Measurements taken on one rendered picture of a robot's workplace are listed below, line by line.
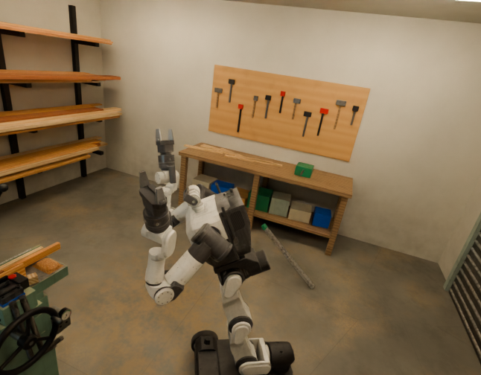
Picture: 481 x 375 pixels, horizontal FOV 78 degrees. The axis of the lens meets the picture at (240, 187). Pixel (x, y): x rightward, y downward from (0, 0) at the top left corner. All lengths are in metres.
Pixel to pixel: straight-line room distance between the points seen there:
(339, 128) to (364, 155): 0.46
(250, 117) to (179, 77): 1.21
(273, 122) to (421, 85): 1.72
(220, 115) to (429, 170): 2.73
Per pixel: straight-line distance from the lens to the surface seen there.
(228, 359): 2.32
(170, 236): 1.12
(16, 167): 4.12
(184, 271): 1.27
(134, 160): 5.31
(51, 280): 1.84
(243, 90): 4.16
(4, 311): 1.63
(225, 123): 4.29
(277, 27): 4.10
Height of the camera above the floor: 2.01
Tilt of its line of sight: 23 degrees down
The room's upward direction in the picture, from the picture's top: 9 degrees clockwise
